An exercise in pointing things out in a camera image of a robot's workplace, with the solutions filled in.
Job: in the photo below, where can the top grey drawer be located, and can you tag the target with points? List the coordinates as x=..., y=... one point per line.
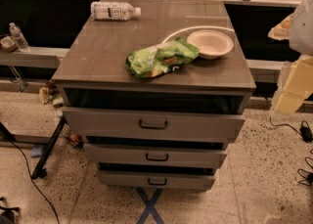
x=169, y=126

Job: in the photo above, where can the black power adapter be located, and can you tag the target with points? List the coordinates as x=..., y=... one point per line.
x=306, y=132

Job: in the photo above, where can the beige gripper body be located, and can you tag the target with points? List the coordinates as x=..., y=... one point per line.
x=302, y=29

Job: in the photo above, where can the snack bags on floor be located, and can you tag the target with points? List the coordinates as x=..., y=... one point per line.
x=49, y=94

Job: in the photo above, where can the middle grey drawer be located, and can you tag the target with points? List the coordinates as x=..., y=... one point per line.
x=155, y=156

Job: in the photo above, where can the small bowl on shelf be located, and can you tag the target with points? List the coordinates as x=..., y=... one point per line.
x=7, y=45

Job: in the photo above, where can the grey drawer cabinet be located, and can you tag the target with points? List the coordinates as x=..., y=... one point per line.
x=94, y=75

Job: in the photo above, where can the bottom grey drawer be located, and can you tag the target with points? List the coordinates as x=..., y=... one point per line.
x=156, y=180

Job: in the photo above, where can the black table leg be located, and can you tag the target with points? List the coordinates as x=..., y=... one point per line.
x=39, y=170

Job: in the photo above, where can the small upright water bottle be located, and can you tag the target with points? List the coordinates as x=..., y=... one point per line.
x=18, y=37

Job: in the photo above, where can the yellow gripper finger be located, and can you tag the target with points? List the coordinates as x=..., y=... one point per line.
x=297, y=86

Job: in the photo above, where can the green rice chip bag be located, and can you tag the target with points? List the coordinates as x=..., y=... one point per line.
x=161, y=59

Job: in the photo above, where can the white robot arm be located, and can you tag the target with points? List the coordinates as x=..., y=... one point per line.
x=297, y=28

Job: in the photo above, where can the grey drawer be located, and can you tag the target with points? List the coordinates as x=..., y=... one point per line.
x=156, y=180
x=169, y=126
x=155, y=156

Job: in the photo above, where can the clear plastic bottle lying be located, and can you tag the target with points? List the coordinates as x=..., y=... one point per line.
x=114, y=11

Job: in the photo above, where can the white paper bowl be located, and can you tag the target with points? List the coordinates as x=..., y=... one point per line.
x=212, y=44

